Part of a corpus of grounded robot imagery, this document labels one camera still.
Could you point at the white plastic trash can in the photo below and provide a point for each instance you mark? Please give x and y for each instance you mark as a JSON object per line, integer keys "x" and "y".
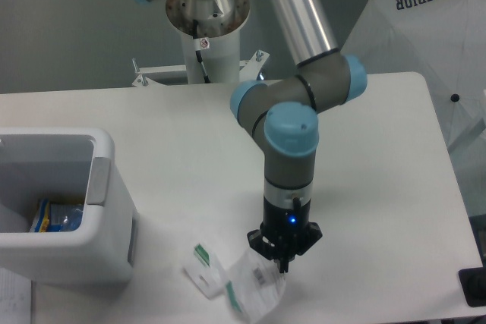
{"x": 67, "y": 165}

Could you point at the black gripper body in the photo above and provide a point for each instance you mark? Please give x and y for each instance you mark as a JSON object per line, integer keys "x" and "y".
{"x": 279, "y": 223}

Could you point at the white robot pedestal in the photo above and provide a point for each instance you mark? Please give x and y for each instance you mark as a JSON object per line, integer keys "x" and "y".
{"x": 216, "y": 57}

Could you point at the white metal base frame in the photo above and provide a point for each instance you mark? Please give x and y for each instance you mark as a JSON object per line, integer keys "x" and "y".
{"x": 251, "y": 69}

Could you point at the black device at edge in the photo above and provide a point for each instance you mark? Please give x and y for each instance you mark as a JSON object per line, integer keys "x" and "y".
{"x": 473, "y": 286}

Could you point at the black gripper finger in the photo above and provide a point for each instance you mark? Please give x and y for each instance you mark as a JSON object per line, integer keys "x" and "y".
{"x": 298, "y": 243}
{"x": 256, "y": 241}

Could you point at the yellow blue snack wrapper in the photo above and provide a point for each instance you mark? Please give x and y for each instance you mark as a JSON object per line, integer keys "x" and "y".
{"x": 41, "y": 221}

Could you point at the clear plastic water bottle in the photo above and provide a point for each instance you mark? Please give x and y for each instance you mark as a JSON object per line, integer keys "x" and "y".
{"x": 65, "y": 217}

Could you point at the white green plastic package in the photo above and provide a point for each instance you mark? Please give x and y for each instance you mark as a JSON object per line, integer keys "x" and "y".
{"x": 253, "y": 285}

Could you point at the white superior umbrella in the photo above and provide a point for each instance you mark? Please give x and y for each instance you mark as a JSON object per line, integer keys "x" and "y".
{"x": 443, "y": 40}

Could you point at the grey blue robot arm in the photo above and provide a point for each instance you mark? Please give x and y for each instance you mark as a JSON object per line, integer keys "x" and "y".
{"x": 280, "y": 117}

